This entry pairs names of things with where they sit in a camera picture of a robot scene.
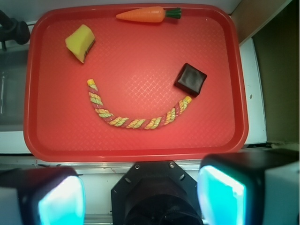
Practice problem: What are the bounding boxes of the red plastic tray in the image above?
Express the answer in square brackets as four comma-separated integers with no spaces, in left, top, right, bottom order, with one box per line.
[23,4,248,162]

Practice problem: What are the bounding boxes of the orange toy carrot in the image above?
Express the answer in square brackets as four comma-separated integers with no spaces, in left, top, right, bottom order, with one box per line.
[116,7,182,23]

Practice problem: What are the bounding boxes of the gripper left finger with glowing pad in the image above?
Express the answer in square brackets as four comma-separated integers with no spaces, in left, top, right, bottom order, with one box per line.
[0,167,86,225]

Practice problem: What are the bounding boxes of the yellow-green sponge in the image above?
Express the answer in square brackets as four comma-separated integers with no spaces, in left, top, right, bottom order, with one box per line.
[65,24,95,64]

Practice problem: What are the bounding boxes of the black clamp knob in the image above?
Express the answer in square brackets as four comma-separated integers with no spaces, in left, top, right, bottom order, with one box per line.
[0,11,30,51]

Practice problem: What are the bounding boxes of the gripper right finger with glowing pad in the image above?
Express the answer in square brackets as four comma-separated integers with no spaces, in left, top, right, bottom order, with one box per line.
[197,149,300,225]

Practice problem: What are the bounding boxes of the multicolour twisted rope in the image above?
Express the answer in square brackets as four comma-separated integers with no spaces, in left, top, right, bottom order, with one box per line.
[87,79,193,130]

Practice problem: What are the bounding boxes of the dark brown square block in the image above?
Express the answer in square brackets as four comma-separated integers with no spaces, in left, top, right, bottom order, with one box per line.
[174,63,207,98]

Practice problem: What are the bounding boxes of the black octagonal mount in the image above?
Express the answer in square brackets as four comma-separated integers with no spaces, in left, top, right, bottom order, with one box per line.
[111,161,203,225]

